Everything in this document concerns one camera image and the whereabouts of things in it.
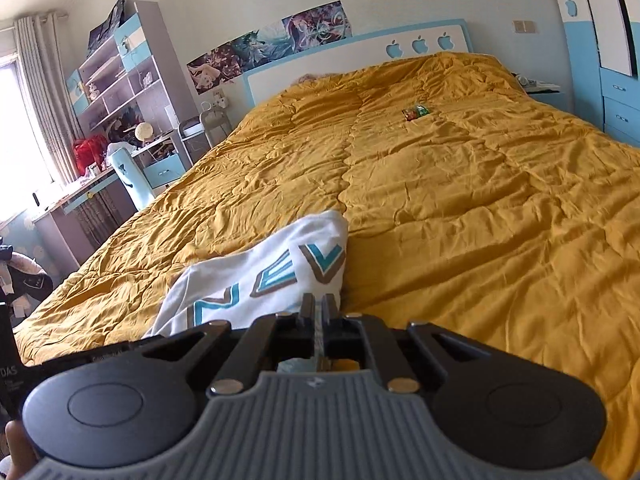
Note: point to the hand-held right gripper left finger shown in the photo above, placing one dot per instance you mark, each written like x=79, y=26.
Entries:
x=309, y=330

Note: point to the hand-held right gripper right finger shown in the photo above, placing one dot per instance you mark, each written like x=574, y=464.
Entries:
x=328, y=330

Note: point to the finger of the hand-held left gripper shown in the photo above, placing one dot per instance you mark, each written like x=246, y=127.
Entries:
x=146, y=344

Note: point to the white printed t-shirt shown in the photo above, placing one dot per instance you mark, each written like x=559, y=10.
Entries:
x=250, y=270

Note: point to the person's left hand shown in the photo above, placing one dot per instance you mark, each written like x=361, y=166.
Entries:
x=19, y=447

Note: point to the dark and white plush toy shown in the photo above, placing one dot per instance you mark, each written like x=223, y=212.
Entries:
x=25, y=280

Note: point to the white and blue desk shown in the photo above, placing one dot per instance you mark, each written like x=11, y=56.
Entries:
x=75, y=200

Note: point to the light blue desk chair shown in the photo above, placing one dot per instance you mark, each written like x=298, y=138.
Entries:
x=132, y=180

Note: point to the mustard yellow quilted blanket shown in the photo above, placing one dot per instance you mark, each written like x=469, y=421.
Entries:
x=475, y=210

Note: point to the red plush toy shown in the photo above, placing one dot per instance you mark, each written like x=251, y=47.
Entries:
x=89, y=155

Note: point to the white plastic bag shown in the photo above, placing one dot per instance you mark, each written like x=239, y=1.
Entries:
x=119, y=148

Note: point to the window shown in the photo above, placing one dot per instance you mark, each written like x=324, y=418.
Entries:
x=20, y=150

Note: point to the round globe lamp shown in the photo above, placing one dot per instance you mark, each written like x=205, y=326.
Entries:
x=144, y=132

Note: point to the grey trolley cart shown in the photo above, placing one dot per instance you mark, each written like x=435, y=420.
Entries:
x=212, y=127

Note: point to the green and orange snack packet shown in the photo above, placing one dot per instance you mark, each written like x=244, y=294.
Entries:
x=416, y=112

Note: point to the fluffy beige pillow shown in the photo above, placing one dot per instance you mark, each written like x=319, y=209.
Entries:
x=315, y=79

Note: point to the pale patterned curtain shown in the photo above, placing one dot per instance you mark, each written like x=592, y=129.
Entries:
x=45, y=100

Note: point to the white and blue headboard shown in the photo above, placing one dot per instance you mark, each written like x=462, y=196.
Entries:
x=310, y=62

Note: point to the white and blue shelf unit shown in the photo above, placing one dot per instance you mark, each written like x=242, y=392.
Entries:
x=140, y=75

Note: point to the dark flat box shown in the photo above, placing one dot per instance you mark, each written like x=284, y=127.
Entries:
x=107, y=27

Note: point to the white patterned cloth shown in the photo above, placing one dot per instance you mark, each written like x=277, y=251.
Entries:
x=535, y=82

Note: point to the blue and white wardrobe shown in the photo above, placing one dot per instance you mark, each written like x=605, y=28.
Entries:
x=600, y=50

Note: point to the white wall socket with plugs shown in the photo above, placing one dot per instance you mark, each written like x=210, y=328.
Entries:
x=220, y=100

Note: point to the anime wall poster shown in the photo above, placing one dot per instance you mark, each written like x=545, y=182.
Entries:
x=262, y=46
x=210, y=71
x=317, y=25

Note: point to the beige wall switch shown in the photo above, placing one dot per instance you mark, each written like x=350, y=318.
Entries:
x=523, y=26

